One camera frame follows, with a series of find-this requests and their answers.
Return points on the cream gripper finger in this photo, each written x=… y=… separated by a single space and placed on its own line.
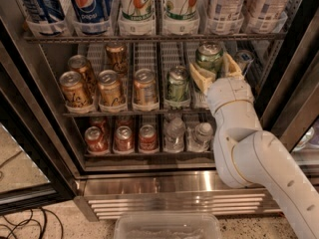
x=202 y=77
x=230 y=69

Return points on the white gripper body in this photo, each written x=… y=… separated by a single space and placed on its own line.
x=228 y=93

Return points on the green can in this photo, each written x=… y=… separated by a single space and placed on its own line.
x=177 y=84
x=209 y=56

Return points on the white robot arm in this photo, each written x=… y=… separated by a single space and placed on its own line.
x=246 y=154

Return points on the tilted silver slim can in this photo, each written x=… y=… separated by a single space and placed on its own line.
x=244 y=60

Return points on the right fridge glass door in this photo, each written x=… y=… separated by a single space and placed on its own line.
x=289 y=101

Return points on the fridge glass door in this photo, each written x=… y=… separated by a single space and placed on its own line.
x=289 y=101
x=34 y=169

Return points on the front right red can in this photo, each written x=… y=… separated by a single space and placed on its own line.
x=148 y=138

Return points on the red can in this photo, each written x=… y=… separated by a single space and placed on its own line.
x=101 y=123
x=124 y=138
x=125 y=121
x=95 y=139
x=148 y=138

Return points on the rear middle red can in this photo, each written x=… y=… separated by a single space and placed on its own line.
x=125 y=121

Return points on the front middle red can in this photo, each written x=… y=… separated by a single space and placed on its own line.
x=124 y=138

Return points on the rear left red can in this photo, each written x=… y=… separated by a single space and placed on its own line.
x=101 y=123

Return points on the front left red can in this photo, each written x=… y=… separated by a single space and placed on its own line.
x=95 y=139

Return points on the rear far-left gold can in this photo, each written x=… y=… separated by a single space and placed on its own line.
x=82 y=65

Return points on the far-left gold can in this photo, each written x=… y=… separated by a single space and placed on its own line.
x=82 y=65
x=75 y=90

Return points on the front far-left gold can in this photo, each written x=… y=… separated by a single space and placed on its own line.
x=75 y=90

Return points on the left fridge glass door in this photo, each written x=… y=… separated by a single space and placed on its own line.
x=34 y=169

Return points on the left white labelled bottle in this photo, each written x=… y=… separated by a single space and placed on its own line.
x=224 y=16

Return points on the white labelled bottle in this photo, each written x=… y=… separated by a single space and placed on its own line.
x=224 y=16
x=263 y=15

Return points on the middle water bottle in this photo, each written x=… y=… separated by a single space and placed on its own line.
x=199 y=137

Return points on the water bottle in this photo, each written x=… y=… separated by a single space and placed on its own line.
x=173 y=135
x=199 y=137

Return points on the left water bottle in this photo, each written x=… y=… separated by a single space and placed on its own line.
x=173 y=135

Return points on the right white labelled bottle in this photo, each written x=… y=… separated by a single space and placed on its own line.
x=263 y=15

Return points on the right 7up bottle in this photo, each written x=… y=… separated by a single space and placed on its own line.
x=180 y=17

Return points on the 7up bottle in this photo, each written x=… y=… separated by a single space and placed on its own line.
x=136 y=17
x=180 y=17

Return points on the left 7up bottle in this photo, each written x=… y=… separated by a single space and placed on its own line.
x=136 y=17

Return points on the right Pepsi bottle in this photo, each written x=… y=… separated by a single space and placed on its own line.
x=93 y=17

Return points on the pepsi bottle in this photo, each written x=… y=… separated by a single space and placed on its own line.
x=48 y=13
x=93 y=17

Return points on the clear plastic bin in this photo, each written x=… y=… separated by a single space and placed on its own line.
x=167 y=225

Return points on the left Pepsi bottle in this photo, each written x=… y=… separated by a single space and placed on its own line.
x=48 y=13

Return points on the top wire shelf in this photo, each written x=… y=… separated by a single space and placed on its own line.
x=152 y=38

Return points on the wire shelf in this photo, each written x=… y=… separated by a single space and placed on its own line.
x=133 y=113
x=152 y=38

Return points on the middle wire shelf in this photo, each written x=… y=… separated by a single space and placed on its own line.
x=133 y=113

